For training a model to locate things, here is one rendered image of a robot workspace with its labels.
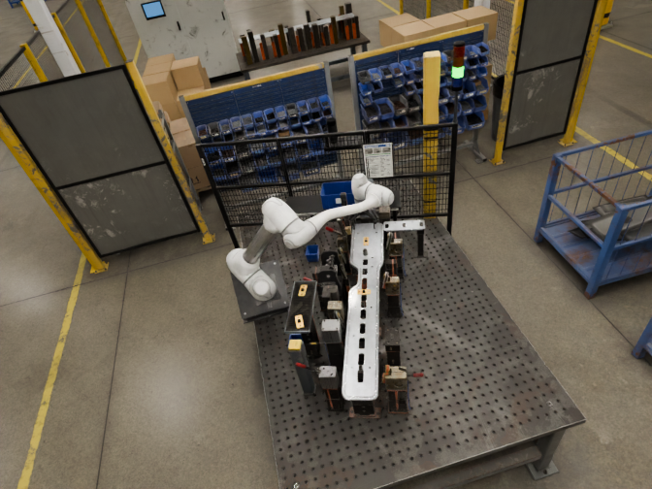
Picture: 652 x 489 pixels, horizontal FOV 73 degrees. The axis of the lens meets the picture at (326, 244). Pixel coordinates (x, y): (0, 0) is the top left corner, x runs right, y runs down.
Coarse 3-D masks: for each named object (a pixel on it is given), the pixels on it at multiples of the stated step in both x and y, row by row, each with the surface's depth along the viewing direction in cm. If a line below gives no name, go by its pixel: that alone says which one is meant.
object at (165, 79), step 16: (160, 64) 647; (176, 64) 637; (192, 64) 626; (144, 80) 607; (160, 80) 597; (176, 80) 631; (192, 80) 635; (208, 80) 699; (160, 96) 603; (176, 96) 626; (176, 112) 621
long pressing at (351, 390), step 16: (368, 224) 319; (352, 240) 308; (352, 256) 297; (368, 256) 294; (368, 272) 284; (352, 288) 275; (368, 288) 274; (352, 304) 266; (368, 304) 264; (352, 320) 257; (368, 320) 255; (352, 336) 249; (368, 336) 247; (352, 352) 241; (368, 352) 240; (352, 368) 234; (368, 368) 233; (352, 384) 227; (368, 384) 226; (352, 400) 221; (368, 400) 220
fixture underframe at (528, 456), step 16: (560, 432) 240; (528, 448) 264; (544, 448) 256; (480, 464) 261; (496, 464) 260; (512, 464) 259; (528, 464) 278; (544, 464) 269; (432, 480) 259; (448, 480) 257; (464, 480) 256
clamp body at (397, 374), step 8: (392, 368) 224; (400, 368) 224; (392, 376) 220; (400, 376) 220; (392, 384) 224; (400, 384) 224; (392, 392) 230; (400, 392) 232; (392, 400) 235; (400, 400) 235; (408, 400) 247; (392, 408) 241; (400, 408) 240; (408, 408) 243
